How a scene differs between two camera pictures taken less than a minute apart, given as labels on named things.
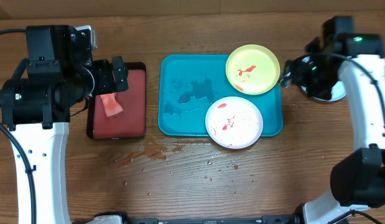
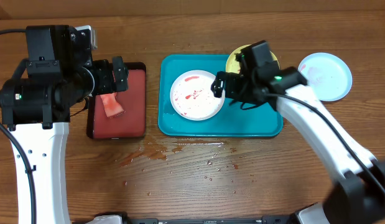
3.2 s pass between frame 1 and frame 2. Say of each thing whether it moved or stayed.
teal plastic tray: stayed
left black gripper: stayed
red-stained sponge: stayed
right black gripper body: moved
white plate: moved
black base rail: stayed
